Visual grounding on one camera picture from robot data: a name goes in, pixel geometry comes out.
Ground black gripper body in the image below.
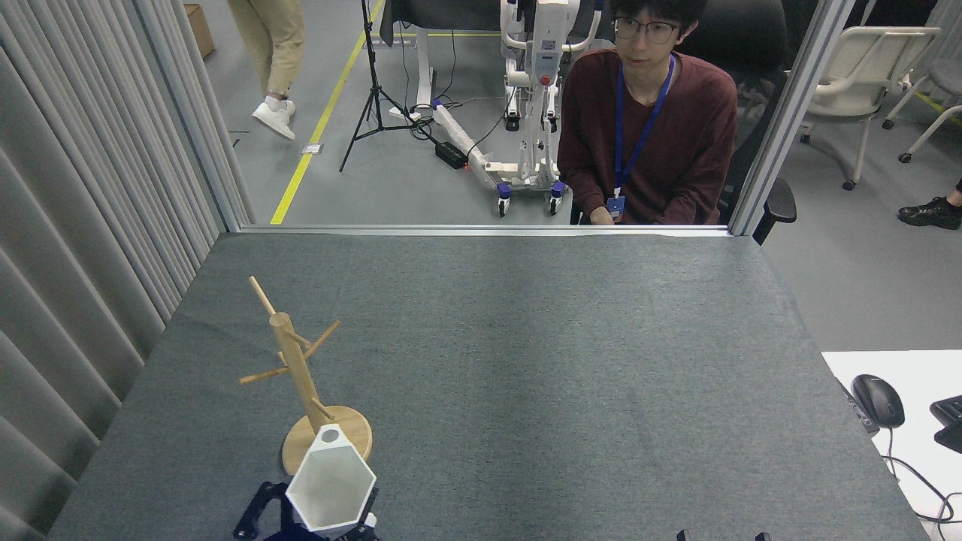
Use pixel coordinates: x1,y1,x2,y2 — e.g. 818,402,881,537
259,524,360,541

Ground white hexagonal cup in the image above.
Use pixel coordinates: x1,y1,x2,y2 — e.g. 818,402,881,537
284,424,378,534

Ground wooden cup rack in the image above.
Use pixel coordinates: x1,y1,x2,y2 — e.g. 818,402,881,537
239,275,374,476

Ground black computer mouse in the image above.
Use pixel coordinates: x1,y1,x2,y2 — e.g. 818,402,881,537
851,373,906,430

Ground dark grey felt table cover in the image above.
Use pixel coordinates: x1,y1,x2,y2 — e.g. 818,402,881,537
47,231,933,541

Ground black keyboard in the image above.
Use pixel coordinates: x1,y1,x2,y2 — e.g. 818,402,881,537
930,394,962,455

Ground white side table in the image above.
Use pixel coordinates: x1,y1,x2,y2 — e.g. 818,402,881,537
821,349,962,541

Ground grey pleated curtain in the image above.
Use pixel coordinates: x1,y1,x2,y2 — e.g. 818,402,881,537
0,0,226,541

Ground person's foot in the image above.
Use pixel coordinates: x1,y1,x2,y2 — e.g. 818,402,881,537
897,177,962,231

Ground black power box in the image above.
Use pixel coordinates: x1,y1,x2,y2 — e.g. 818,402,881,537
434,141,470,170

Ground person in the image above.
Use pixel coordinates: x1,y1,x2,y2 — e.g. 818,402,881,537
228,0,307,141
556,0,739,226

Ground white stand on wheels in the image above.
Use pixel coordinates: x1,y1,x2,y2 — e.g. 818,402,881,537
432,0,606,219

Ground black tripod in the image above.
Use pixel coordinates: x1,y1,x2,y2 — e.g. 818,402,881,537
338,0,437,174

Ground desk with white legs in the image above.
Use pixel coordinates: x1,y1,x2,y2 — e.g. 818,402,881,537
380,0,617,125

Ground cardboard box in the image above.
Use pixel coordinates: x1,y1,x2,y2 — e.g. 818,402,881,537
184,3,217,59

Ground white armchair on wheels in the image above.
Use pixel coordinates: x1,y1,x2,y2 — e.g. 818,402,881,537
798,26,942,191

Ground grey seat white chair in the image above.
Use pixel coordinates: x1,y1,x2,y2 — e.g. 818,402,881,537
881,0,962,165

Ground black-rimmed glasses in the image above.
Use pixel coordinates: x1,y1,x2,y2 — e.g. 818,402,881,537
613,17,681,44

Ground black mouse cable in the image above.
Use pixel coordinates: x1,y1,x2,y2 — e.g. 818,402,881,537
879,427,962,527

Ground silver frame rail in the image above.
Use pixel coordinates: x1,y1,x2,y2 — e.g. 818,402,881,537
239,224,734,238

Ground blue lanyard with badge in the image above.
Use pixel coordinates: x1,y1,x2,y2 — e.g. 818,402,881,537
606,54,676,223

